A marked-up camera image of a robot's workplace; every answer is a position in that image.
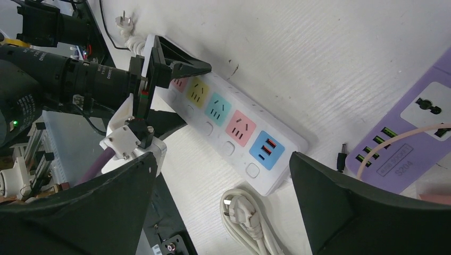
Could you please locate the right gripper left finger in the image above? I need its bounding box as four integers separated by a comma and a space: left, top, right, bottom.
1, 152, 157, 254

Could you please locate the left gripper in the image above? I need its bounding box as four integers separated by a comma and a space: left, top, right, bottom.
60, 36, 212, 139

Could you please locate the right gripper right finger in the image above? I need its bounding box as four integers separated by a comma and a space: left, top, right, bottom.
289, 152, 450, 254

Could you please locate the black charger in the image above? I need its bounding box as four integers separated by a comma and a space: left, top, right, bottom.
336, 143, 348, 173

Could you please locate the white long power strip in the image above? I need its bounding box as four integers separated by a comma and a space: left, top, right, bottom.
114, 10, 309, 197

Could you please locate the purple power strip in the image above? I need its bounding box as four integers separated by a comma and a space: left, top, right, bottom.
344, 47, 451, 195

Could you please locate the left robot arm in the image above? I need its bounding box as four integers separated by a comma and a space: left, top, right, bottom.
1, 1, 212, 148

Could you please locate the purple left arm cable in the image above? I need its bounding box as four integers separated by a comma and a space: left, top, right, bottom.
76, 146, 117, 185

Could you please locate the coiled white cable front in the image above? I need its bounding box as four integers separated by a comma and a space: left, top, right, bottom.
219, 188, 293, 255

